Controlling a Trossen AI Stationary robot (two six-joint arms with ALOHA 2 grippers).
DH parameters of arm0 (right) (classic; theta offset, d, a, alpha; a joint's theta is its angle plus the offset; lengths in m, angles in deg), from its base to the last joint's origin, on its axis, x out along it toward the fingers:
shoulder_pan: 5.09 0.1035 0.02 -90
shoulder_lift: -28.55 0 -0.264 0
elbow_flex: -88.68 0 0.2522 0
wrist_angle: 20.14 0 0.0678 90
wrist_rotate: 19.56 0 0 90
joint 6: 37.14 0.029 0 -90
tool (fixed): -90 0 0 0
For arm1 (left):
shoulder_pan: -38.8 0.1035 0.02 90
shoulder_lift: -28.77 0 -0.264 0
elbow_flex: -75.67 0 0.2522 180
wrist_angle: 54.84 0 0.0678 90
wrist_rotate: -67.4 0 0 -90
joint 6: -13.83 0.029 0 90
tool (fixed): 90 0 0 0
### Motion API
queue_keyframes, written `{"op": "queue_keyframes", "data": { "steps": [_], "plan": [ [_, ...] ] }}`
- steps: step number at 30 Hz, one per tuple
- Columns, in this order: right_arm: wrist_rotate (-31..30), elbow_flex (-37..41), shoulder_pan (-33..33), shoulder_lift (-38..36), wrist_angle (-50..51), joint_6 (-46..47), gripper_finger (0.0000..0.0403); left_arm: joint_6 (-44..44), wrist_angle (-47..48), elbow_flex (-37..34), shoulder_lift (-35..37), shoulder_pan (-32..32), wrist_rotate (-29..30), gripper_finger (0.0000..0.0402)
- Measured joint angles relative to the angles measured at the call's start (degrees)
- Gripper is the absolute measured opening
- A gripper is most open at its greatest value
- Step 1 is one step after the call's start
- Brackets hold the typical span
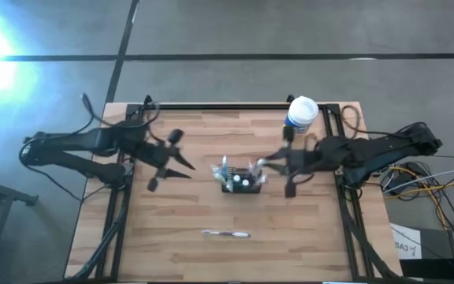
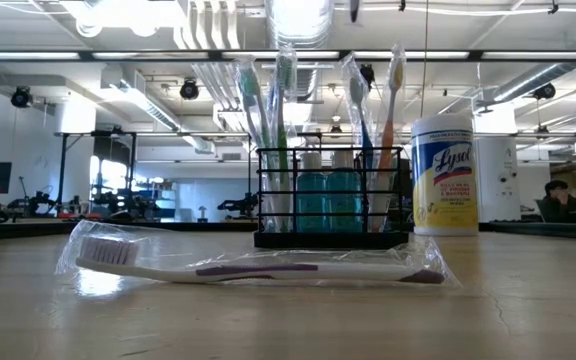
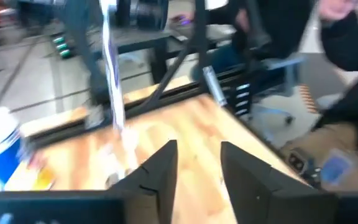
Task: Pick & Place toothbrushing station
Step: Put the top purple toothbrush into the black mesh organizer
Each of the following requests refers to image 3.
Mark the green lit device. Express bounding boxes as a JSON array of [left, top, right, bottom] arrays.
[[53, 35, 73, 60]]

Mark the blue office chair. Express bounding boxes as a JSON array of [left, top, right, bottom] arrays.
[[250, 55, 296, 125]]

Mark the person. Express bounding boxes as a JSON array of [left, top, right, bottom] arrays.
[[233, 0, 358, 192]]

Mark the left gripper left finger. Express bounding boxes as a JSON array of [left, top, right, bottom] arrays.
[[0, 139, 179, 224]]

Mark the purple toothbrush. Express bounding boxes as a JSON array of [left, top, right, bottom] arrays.
[[99, 0, 140, 183]]

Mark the black aluminium table frame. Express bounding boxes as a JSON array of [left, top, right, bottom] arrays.
[[20, 0, 295, 166]]

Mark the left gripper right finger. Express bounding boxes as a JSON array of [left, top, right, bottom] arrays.
[[221, 141, 358, 224]]

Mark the black box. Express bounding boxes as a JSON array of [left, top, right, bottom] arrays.
[[116, 0, 170, 30]]

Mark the silver cylinder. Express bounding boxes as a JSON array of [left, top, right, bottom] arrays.
[[203, 66, 228, 107]]

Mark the black power strip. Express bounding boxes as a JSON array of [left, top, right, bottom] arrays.
[[286, 148, 319, 189]]

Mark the blue tag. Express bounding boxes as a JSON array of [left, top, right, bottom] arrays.
[[321, 148, 354, 185]]

